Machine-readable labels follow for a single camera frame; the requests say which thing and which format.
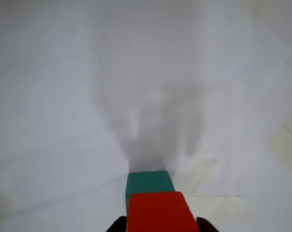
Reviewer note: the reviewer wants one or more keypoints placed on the blue-green cube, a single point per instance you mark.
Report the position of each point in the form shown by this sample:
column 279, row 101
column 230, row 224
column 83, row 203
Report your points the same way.
column 148, row 182

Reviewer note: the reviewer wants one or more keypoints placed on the red cube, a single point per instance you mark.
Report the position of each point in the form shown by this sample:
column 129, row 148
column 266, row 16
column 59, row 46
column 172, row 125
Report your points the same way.
column 160, row 212

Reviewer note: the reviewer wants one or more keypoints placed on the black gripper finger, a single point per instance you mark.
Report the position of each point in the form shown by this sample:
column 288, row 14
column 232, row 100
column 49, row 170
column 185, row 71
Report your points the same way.
column 120, row 226
column 206, row 227

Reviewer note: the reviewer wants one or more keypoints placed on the beige tape strip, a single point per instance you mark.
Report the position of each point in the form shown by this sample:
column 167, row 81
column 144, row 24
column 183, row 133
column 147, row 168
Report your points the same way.
column 198, row 171
column 215, row 207

